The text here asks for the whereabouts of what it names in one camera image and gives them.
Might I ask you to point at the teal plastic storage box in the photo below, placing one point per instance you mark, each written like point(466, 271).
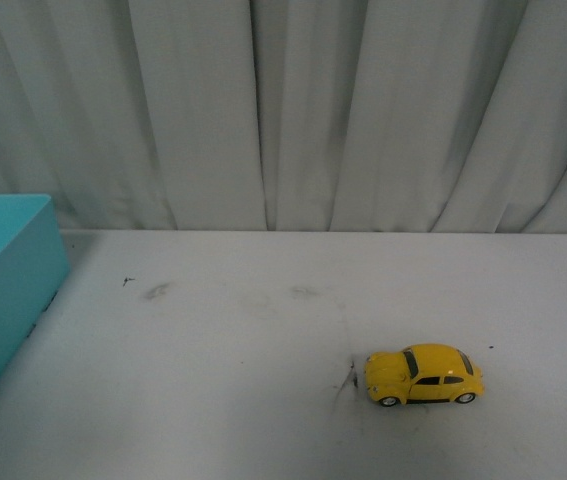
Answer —
point(33, 266)

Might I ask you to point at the white pleated curtain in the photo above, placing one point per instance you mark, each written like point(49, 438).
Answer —
point(371, 116)

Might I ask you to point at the yellow beetle toy car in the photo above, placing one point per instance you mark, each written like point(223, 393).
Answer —
point(422, 373)

